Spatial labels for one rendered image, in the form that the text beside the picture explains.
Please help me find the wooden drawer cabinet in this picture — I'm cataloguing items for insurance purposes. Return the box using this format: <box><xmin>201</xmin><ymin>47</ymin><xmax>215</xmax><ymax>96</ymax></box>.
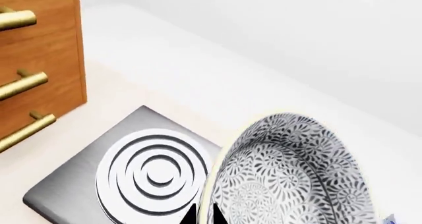
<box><xmin>0</xmin><ymin>0</ymin><xmax>88</xmax><ymax>154</ymax></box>

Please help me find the grey single burner stove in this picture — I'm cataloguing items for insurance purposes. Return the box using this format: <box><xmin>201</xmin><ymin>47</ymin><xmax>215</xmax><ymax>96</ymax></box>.
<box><xmin>22</xmin><ymin>105</ymin><xmax>223</xmax><ymax>224</ymax></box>

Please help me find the black white patterned bowl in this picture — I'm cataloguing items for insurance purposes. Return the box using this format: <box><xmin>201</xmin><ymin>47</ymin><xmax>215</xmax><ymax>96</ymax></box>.
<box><xmin>200</xmin><ymin>107</ymin><xmax>386</xmax><ymax>224</ymax></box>

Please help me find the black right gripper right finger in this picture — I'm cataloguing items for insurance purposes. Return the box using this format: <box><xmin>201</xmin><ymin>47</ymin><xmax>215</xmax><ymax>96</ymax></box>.
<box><xmin>212</xmin><ymin>202</ymin><xmax>229</xmax><ymax>224</ymax></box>

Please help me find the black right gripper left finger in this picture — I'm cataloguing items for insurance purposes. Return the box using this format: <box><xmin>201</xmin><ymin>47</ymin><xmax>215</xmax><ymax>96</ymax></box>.
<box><xmin>179</xmin><ymin>202</ymin><xmax>198</xmax><ymax>224</ymax></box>

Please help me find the brass bar drawer handle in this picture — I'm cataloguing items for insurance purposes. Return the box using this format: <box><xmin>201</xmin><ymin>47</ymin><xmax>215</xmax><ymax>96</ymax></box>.
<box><xmin>0</xmin><ymin>69</ymin><xmax>49</xmax><ymax>101</ymax></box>
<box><xmin>0</xmin><ymin>111</ymin><xmax>57</xmax><ymax>154</ymax></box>
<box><xmin>0</xmin><ymin>7</ymin><xmax>37</xmax><ymax>32</ymax></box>

